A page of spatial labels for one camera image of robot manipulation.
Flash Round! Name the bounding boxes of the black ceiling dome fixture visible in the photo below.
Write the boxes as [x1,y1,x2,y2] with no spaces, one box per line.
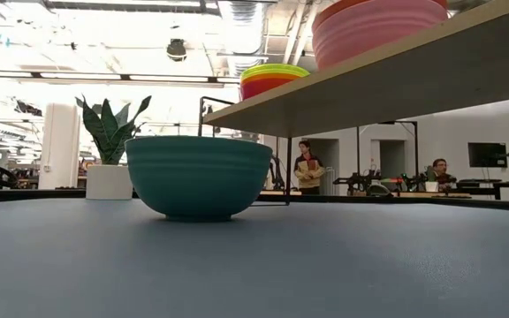
[165,38,188,62]

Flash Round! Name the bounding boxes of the wooden shelf board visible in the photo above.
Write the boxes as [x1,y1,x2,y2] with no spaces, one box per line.
[202,0,509,139]

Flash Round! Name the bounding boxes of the black monitor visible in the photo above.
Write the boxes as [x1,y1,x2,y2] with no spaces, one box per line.
[467,141,509,169]

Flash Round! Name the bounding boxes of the green translucent plastic bowl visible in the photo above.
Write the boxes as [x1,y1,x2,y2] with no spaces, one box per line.
[239,63,312,83]

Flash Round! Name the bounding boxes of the coral red ribbed bowl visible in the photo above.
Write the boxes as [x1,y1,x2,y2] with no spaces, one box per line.
[311,0,449,32]

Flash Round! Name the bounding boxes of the black background stand frame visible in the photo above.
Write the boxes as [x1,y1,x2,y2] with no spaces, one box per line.
[355,119,419,178]

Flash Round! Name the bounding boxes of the teal ribbed bowl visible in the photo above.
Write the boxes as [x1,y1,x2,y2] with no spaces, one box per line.
[124,135,274,223]

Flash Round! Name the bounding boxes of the green snake plant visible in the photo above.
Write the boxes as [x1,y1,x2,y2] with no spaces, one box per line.
[75,95,153,167]

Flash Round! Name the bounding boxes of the black table frame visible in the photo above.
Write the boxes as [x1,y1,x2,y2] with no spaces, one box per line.
[0,188,509,212]

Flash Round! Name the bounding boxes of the seated person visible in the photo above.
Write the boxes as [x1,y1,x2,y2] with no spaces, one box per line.
[429,158,458,186]

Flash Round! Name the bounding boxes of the dark background desk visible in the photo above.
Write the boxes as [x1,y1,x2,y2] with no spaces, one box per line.
[455,178,509,201]

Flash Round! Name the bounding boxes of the ribbed ventilation duct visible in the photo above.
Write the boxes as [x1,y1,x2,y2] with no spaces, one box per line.
[218,0,267,77]

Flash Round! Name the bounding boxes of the background robot arms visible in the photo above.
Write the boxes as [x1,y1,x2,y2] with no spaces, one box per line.
[332,170,414,197]

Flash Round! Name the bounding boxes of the standing person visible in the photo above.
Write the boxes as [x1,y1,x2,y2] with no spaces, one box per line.
[292,140,326,196]

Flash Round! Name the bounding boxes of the white column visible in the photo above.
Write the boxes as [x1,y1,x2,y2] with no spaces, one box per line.
[37,102,81,191]

